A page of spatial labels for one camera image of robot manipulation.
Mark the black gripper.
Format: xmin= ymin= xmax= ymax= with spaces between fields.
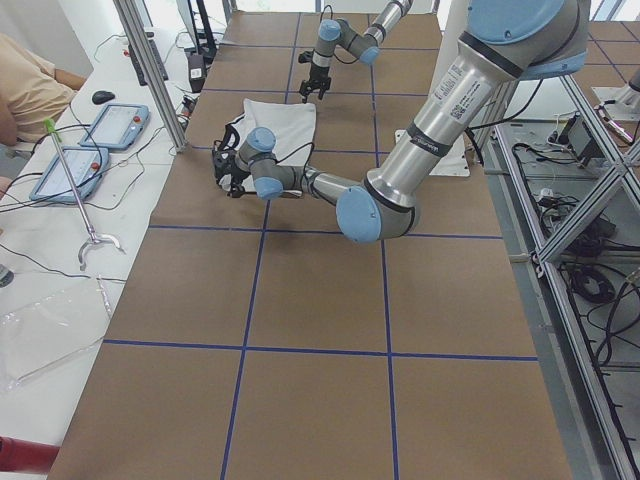
xmin=299 ymin=64 xmax=331 ymax=103
xmin=224 ymin=168 xmax=250 ymax=199

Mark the grey cartoon print t-shirt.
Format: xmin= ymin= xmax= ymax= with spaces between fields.
xmin=212 ymin=99 xmax=316 ymax=200

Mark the black power adapter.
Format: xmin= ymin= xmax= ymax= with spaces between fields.
xmin=187 ymin=53 xmax=207 ymax=93

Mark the far blue teach pendant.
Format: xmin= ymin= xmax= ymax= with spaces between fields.
xmin=78 ymin=103 xmax=150 ymax=151

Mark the blue teach pendant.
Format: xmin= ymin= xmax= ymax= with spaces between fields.
xmin=28 ymin=145 xmax=111 ymax=204
xmin=78 ymin=103 xmax=150 ymax=151

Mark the near blue teach pendant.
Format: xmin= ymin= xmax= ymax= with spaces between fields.
xmin=28 ymin=145 xmax=111 ymax=204

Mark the black computer mouse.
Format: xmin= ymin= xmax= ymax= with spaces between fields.
xmin=91 ymin=90 xmax=115 ymax=105

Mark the black keyboard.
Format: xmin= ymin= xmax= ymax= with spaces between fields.
xmin=128 ymin=30 xmax=170 ymax=86

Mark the metal reacher grabber tool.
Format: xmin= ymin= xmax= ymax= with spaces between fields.
xmin=44 ymin=119 xmax=125 ymax=272

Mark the seated person in beige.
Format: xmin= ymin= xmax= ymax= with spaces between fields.
xmin=1 ymin=34 xmax=86 ymax=146

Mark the clear acrylic tray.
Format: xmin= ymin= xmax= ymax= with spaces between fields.
xmin=1 ymin=276 xmax=125 ymax=395

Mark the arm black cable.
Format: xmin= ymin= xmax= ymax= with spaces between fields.
xmin=319 ymin=3 xmax=364 ymax=65
xmin=274 ymin=142 xmax=317 ymax=169

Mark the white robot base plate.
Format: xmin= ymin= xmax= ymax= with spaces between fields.
xmin=394 ymin=129 xmax=472 ymax=178

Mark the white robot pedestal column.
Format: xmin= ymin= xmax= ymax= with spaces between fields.
xmin=437 ymin=0 xmax=471 ymax=47

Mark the aluminium frame post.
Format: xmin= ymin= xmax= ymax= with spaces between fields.
xmin=113 ymin=0 xmax=187 ymax=153

